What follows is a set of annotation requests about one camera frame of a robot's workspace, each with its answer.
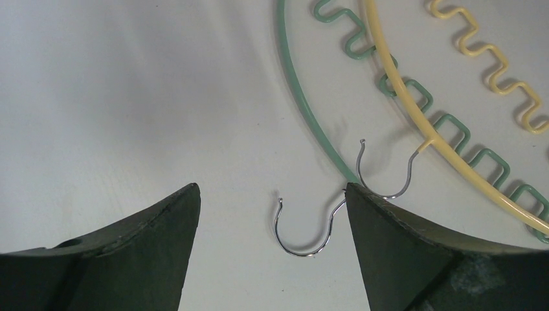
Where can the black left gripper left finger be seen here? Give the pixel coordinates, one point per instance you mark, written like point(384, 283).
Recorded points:
point(137, 263)

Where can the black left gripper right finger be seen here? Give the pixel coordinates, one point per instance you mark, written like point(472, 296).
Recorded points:
point(408, 262)

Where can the green plastic hanger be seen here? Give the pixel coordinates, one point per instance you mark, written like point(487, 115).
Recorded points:
point(468, 83)

